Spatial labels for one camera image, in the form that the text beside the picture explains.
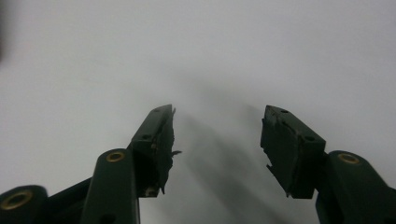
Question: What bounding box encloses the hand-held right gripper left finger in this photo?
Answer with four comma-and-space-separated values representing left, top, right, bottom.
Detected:
130, 104, 183, 199

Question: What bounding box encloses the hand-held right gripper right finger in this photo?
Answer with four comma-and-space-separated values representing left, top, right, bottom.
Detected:
260, 105, 327, 200

